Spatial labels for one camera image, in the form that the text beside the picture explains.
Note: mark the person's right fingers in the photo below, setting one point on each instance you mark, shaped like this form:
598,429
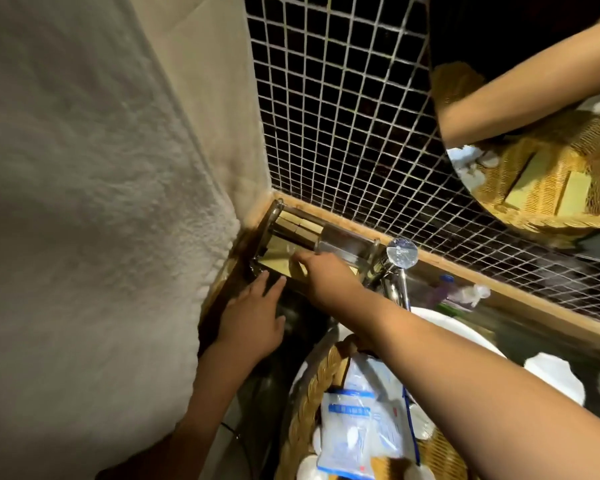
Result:
307,259

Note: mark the brown amenity box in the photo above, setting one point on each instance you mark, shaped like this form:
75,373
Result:
289,219
311,228

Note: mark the person's right forearm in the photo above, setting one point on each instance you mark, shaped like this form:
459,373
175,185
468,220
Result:
470,389

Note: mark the person's left hand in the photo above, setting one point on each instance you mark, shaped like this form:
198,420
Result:
250,322

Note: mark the person's right hand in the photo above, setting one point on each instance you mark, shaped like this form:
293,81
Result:
332,284

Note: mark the round wall mirror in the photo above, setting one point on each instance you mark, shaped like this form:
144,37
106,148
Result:
530,119

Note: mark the white ceramic dish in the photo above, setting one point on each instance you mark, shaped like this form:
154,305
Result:
555,377

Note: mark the person's left thumb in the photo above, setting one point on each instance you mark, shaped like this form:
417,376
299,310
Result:
281,325

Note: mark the person's left middle finger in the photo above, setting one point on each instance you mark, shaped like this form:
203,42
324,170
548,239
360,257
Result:
260,284

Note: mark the clear acrylic amenity tray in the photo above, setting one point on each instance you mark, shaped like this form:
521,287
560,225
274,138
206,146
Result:
337,244

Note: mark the white round wrapped item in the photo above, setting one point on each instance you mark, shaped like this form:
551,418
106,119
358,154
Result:
422,422
309,468

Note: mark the person's left forearm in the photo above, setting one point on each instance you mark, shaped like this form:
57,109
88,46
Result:
205,394

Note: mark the chrome faucet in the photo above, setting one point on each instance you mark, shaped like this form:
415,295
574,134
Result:
401,259

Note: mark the woven wicker basket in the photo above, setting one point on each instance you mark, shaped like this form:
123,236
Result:
305,404

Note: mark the small beige amenity box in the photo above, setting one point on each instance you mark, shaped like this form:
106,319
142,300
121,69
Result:
297,270

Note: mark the small bottle with purple cap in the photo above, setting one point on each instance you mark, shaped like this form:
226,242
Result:
445,289

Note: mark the white fluffy towel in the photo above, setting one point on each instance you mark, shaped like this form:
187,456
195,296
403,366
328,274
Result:
80,234

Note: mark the white sink basin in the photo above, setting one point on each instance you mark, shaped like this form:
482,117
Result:
460,329

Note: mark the clear packet with blue label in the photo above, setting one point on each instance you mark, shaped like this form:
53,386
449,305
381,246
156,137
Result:
387,414
345,434

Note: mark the beige towel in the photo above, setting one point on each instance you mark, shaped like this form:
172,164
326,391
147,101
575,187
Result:
205,94

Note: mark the wooden ledge trim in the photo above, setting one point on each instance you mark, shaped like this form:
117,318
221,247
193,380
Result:
480,279

